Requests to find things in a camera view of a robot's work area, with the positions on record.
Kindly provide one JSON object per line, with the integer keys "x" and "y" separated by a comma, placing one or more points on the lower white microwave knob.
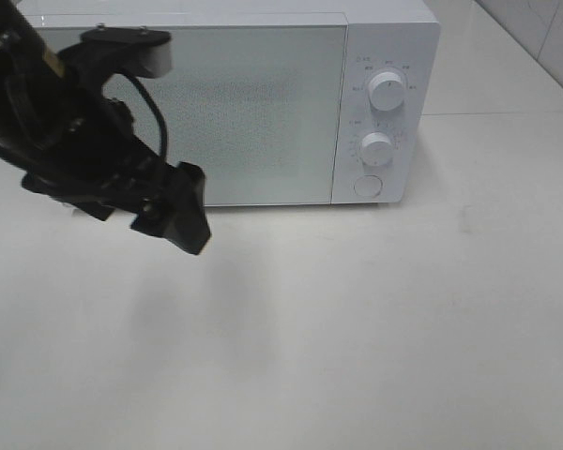
{"x": 376, "y": 149}

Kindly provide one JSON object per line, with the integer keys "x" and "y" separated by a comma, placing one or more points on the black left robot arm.
{"x": 31, "y": 87}

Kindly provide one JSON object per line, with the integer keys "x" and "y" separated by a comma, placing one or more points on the round white door button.
{"x": 368, "y": 186}

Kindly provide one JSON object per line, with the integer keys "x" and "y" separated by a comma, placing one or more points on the white microwave oven body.
{"x": 396, "y": 35}

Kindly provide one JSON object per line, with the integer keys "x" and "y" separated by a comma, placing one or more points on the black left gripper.
{"x": 100, "y": 165}

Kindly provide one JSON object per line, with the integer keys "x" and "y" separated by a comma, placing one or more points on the white microwave knob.
{"x": 386, "y": 90}
{"x": 376, "y": 149}

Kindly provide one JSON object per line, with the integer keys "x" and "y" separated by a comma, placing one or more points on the upper white microwave knob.
{"x": 386, "y": 90}

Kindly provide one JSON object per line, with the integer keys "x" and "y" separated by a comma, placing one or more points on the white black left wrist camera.
{"x": 143, "y": 52}

